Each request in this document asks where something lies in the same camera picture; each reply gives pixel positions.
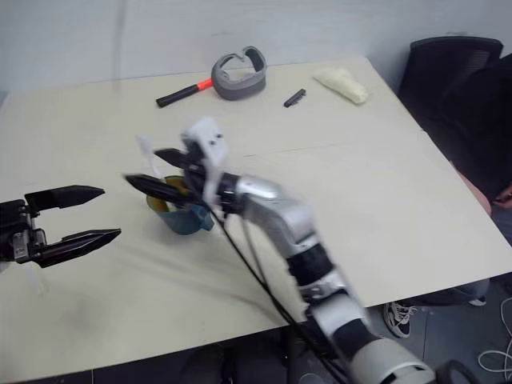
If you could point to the person in black clothing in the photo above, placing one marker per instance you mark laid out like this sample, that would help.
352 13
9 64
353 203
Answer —
476 132

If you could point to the grey tape dispenser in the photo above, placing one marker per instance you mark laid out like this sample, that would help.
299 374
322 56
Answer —
240 82

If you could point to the small black comb piece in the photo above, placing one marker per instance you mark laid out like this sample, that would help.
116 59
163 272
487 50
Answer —
294 98

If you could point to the black mesh office chair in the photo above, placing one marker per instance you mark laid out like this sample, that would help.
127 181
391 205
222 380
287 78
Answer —
448 68

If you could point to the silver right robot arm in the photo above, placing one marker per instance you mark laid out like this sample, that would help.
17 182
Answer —
288 218

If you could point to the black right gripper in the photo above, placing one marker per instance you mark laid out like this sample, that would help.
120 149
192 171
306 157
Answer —
194 170

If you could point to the blue mug with yellow inside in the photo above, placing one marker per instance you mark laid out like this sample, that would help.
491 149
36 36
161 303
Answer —
182 218

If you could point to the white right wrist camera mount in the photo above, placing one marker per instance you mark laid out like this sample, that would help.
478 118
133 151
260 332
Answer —
208 142

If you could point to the cream crumpled cloth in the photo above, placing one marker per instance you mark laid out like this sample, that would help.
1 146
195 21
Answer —
344 84

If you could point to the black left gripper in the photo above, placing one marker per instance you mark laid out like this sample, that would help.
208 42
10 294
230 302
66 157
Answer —
18 232

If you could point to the white toothbrush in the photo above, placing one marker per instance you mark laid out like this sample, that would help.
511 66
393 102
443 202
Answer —
147 154

